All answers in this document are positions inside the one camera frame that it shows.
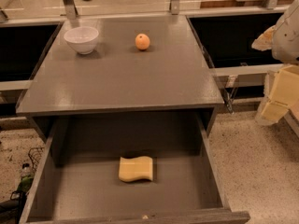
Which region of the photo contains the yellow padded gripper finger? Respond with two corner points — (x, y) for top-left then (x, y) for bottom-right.
(260, 64), (299, 123)

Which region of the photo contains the yellow wavy sponge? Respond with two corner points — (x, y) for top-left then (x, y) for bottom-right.
(119, 156), (153, 182)

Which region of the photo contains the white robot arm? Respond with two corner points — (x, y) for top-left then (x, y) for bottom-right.
(251, 0), (299, 125)

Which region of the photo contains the grey cabinet counter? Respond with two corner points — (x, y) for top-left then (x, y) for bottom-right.
(17, 15), (222, 137)

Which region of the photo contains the open grey top drawer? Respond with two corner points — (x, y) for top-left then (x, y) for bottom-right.
(21, 111), (249, 224)

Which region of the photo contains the orange fruit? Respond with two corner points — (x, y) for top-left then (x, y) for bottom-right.
(135, 34), (150, 50)

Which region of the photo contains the white ceramic bowl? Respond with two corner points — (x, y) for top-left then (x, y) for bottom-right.
(64, 26), (99, 54)

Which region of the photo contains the green plastic bottle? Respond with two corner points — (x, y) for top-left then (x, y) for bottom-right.
(17, 163), (34, 193)

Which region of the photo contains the metal post left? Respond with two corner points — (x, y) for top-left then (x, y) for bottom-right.
(63, 0), (78, 20)

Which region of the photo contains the black wire basket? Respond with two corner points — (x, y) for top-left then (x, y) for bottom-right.
(28, 147), (44, 172)

